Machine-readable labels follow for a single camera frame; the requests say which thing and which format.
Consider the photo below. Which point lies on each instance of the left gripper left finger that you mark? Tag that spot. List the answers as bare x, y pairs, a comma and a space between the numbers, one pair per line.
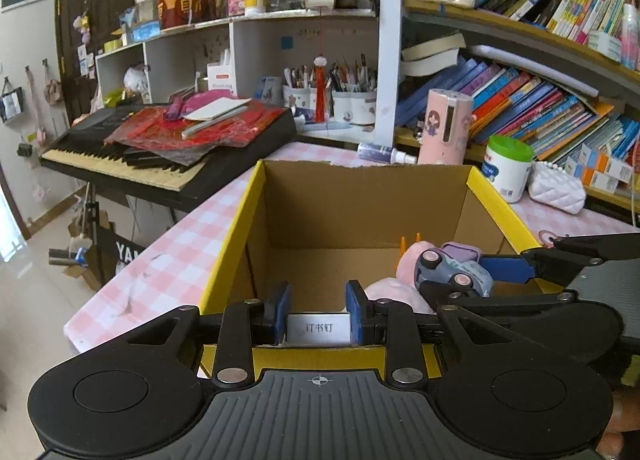
243, 326

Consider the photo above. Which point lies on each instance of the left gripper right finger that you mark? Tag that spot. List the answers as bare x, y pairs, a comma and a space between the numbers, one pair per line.
390, 324

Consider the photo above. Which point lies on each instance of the large pink plush toy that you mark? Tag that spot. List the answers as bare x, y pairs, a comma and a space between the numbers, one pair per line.
398, 291

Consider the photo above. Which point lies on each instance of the white staples box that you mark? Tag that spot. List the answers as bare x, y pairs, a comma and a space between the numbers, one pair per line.
318, 330

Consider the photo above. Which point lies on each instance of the grey toy car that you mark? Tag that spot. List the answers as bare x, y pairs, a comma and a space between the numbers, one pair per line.
455, 264

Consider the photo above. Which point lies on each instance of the yellow cardboard box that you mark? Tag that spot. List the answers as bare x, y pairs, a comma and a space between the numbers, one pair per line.
317, 226

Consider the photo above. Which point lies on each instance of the small pink plush toy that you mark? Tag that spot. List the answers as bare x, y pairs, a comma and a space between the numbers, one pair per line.
406, 268

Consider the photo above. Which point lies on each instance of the pink printed desk mat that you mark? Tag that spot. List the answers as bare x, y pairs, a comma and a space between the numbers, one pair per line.
173, 270

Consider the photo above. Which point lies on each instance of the white quilted purse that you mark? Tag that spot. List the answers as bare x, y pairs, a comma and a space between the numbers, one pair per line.
548, 184

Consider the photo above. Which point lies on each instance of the orange white boxes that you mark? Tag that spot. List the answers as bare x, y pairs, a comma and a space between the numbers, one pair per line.
598, 170

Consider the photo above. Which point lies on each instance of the white jar green lid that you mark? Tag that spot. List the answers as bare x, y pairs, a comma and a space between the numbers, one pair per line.
507, 163

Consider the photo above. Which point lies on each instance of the small spray bottle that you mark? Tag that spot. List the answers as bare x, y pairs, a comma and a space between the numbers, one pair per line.
385, 155

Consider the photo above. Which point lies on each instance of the red paper pile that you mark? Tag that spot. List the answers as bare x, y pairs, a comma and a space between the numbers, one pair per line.
195, 132

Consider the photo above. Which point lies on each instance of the row of colourful books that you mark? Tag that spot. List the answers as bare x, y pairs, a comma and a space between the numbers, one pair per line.
546, 115

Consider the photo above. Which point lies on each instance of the pink cylindrical humidifier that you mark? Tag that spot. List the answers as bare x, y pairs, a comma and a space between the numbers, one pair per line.
447, 121

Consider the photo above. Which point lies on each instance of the white pen holder cups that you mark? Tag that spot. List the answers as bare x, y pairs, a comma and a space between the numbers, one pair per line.
340, 92

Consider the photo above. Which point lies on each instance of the black electronic keyboard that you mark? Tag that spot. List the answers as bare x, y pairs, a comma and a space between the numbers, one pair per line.
134, 150

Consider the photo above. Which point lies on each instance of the wooden bookshelf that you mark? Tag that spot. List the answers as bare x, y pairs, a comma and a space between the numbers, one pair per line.
480, 28

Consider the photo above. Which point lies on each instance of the white cubby shelf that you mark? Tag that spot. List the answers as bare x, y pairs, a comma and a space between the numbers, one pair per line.
244, 55

